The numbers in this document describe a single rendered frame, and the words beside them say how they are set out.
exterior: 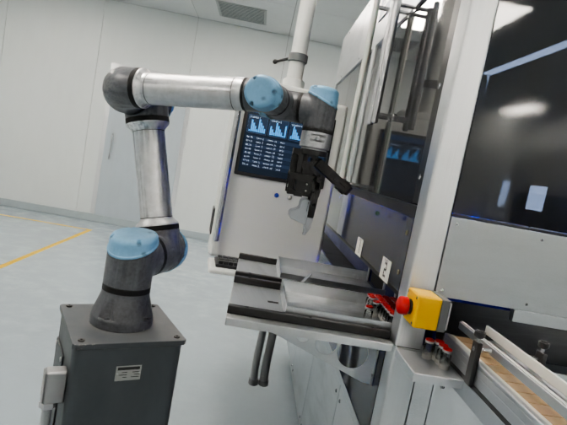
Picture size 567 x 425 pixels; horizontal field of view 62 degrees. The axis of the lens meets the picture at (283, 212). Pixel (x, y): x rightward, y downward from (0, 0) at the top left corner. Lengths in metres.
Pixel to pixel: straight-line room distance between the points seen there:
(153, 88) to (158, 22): 5.82
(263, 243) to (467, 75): 1.24
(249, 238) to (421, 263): 1.09
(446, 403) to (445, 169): 0.56
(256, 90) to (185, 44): 5.83
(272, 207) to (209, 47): 4.91
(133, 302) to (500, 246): 0.87
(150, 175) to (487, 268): 0.87
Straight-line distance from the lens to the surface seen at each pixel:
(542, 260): 1.26
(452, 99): 1.14
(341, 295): 1.45
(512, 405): 0.95
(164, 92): 1.16
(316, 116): 1.16
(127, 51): 6.99
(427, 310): 1.07
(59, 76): 7.22
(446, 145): 1.13
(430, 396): 1.26
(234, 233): 2.08
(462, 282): 1.19
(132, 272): 1.19
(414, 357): 1.15
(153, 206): 1.31
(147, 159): 1.32
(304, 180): 1.15
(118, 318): 1.21
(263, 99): 1.04
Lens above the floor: 1.25
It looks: 6 degrees down
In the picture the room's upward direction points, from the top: 11 degrees clockwise
